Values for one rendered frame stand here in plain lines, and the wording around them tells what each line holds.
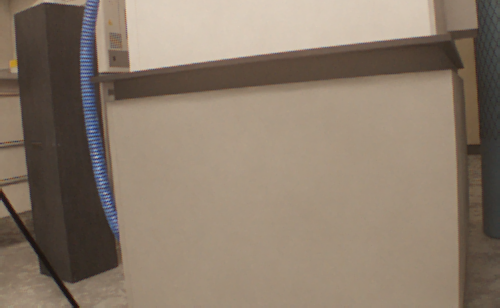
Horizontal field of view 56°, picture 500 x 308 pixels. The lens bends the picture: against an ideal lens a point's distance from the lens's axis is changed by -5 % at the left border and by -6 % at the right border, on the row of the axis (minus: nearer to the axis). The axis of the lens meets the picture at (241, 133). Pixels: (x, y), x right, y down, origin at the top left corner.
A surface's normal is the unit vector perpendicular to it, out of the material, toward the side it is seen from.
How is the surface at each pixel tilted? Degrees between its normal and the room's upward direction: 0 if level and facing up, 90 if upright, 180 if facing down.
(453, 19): 90
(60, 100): 90
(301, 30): 90
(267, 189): 90
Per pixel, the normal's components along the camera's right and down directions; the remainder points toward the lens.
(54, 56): 0.80, -0.03
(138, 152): -0.44, 0.09
